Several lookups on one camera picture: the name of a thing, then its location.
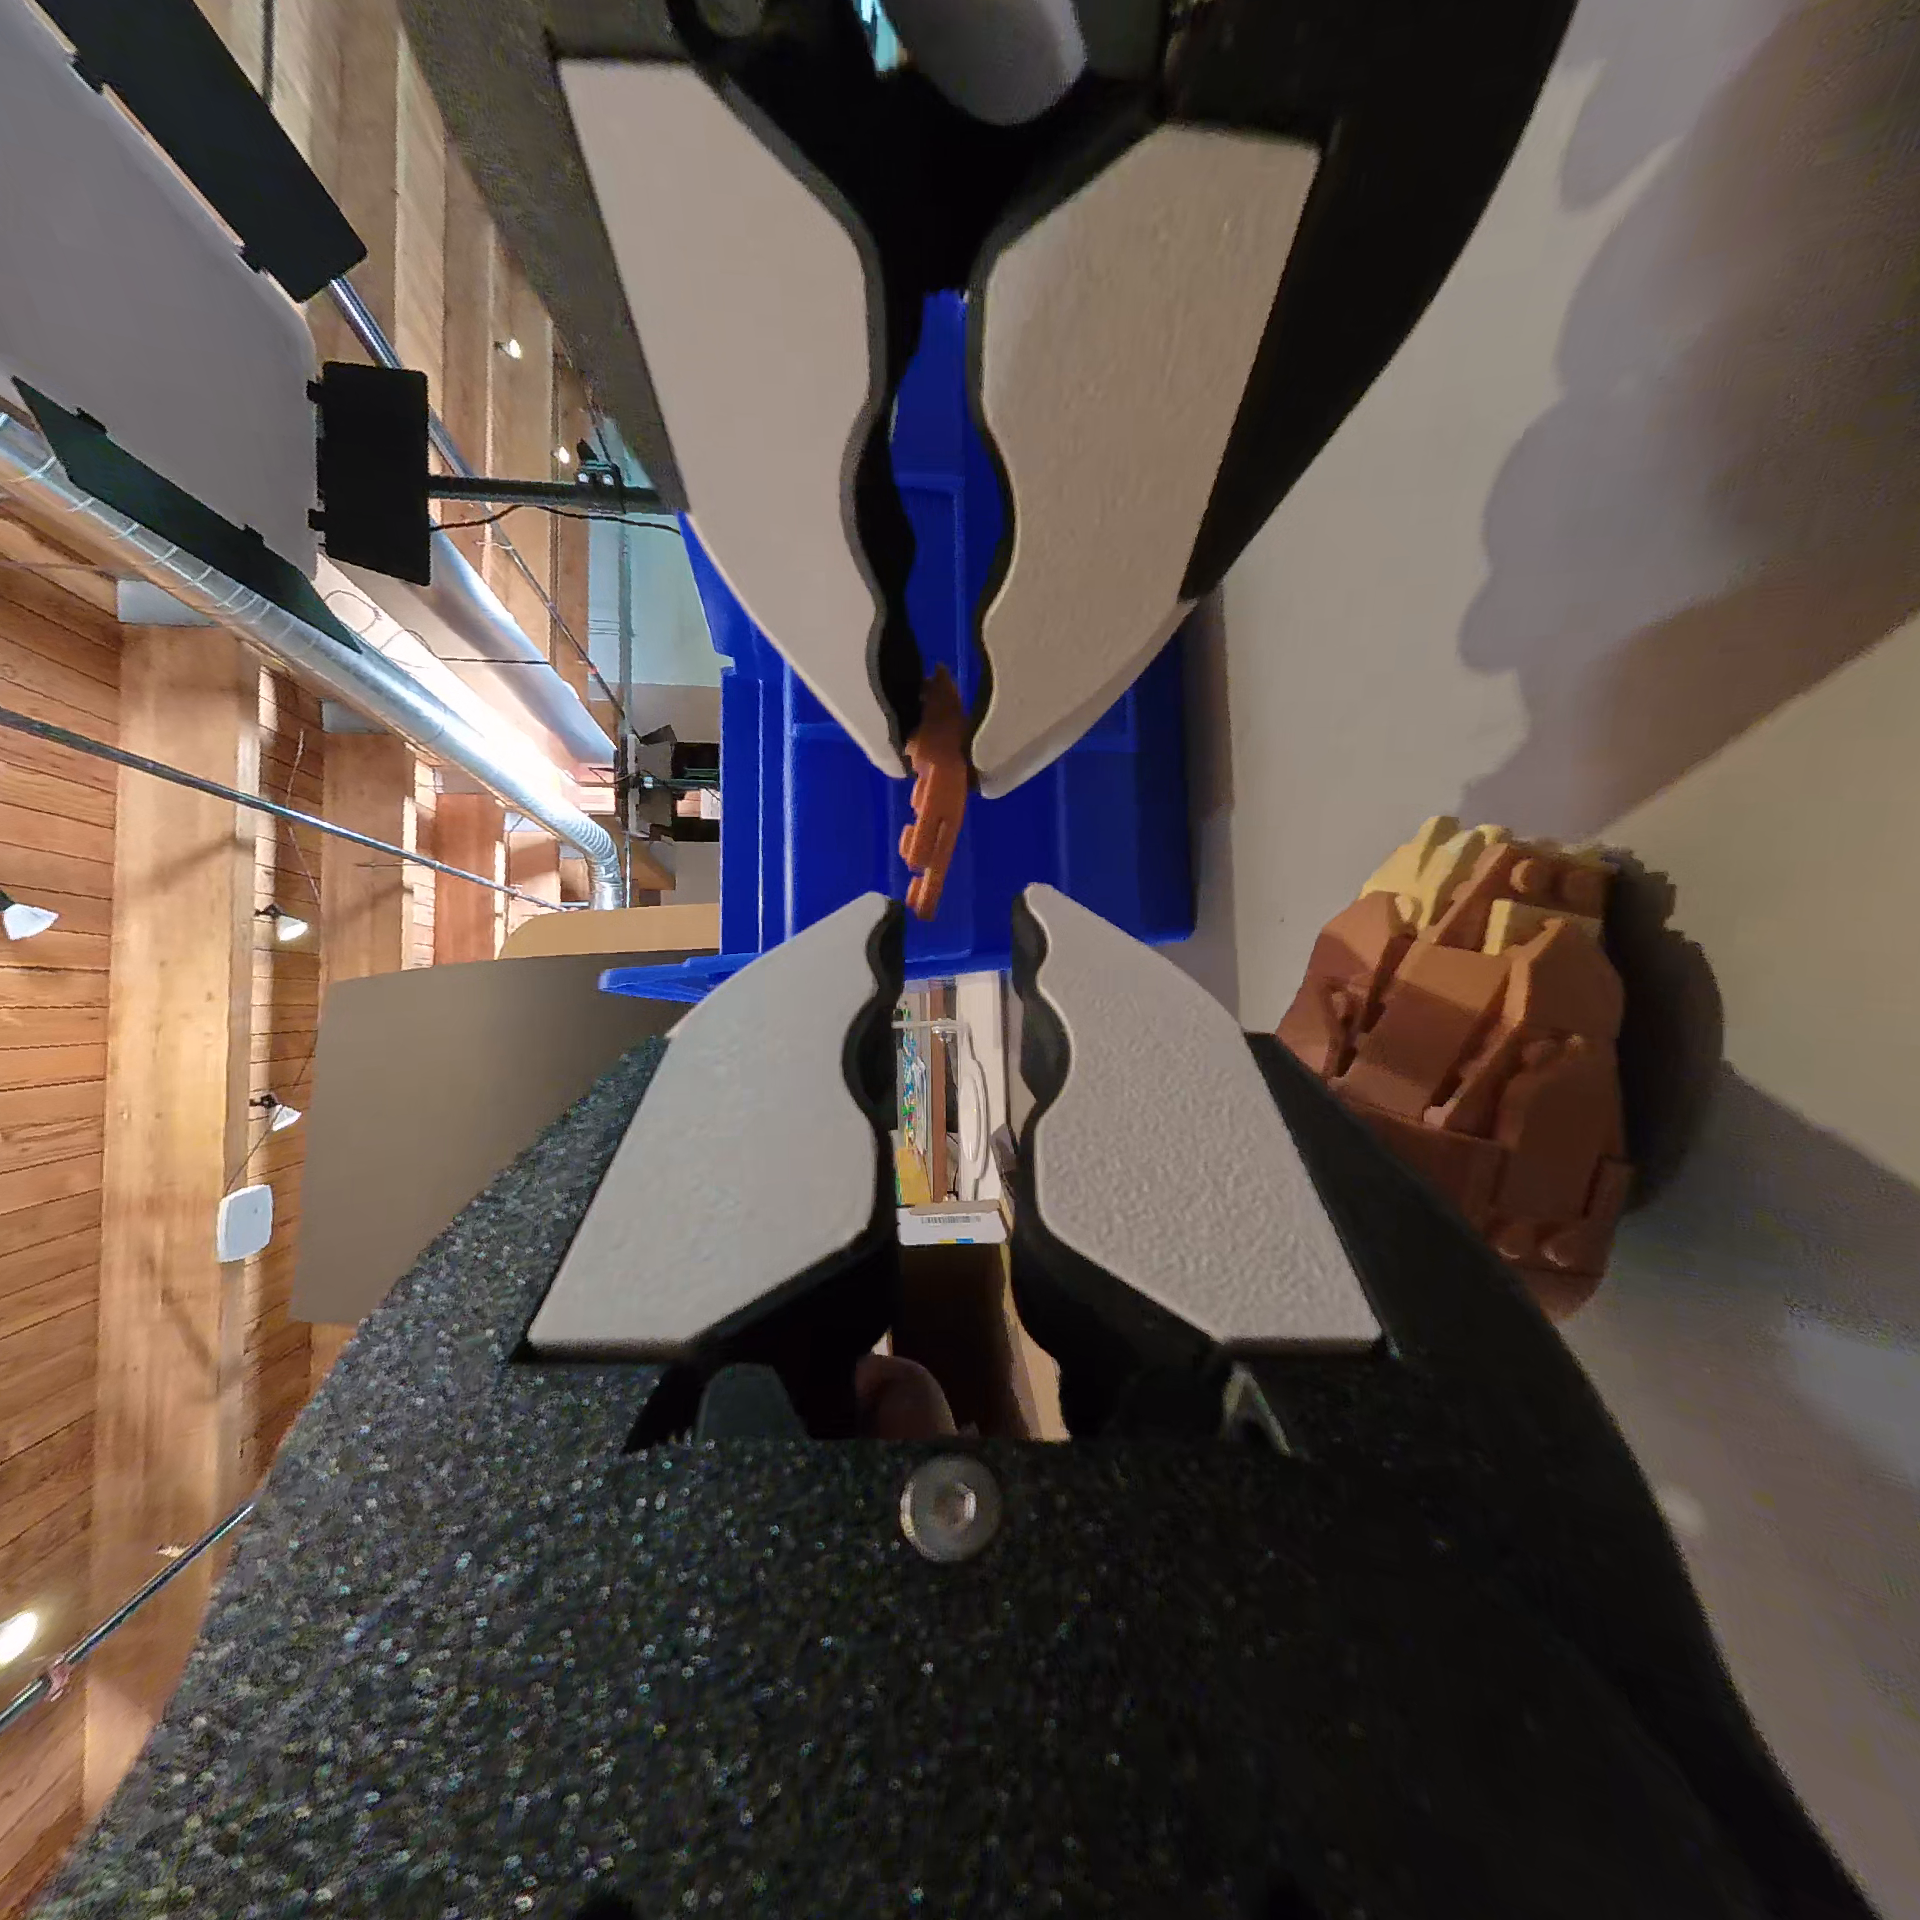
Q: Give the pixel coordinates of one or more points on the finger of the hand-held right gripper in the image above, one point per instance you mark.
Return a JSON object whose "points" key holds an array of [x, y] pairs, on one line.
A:
{"points": [[1141, 390], [721, 330]]}

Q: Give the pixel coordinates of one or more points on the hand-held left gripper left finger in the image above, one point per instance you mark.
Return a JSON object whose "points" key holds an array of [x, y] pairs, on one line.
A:
{"points": [[721, 1185]]}

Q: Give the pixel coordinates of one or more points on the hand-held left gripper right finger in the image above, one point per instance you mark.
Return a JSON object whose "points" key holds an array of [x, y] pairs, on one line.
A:
{"points": [[1186, 1185]]}

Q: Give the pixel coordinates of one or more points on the orange and tan toy segment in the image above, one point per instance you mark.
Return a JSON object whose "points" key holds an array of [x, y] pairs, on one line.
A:
{"points": [[1471, 1049]]}

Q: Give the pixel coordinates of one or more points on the orange studded plate piece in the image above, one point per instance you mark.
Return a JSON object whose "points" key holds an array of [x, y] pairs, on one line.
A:
{"points": [[933, 781]]}

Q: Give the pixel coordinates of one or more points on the person's left hand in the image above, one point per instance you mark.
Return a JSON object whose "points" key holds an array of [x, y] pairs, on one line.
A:
{"points": [[909, 1402]]}

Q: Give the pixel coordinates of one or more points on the blue plastic bin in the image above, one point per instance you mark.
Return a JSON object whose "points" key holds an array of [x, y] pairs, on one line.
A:
{"points": [[810, 781]]}

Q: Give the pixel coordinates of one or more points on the grey ceiling panel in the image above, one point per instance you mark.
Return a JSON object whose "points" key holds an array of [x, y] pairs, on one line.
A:
{"points": [[137, 346]]}

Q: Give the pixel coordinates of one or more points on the white wall access point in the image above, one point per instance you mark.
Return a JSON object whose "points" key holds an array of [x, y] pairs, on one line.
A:
{"points": [[247, 1223]]}

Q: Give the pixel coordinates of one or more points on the silver ventilation duct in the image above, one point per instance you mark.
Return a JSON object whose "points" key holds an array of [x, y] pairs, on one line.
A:
{"points": [[377, 690]]}

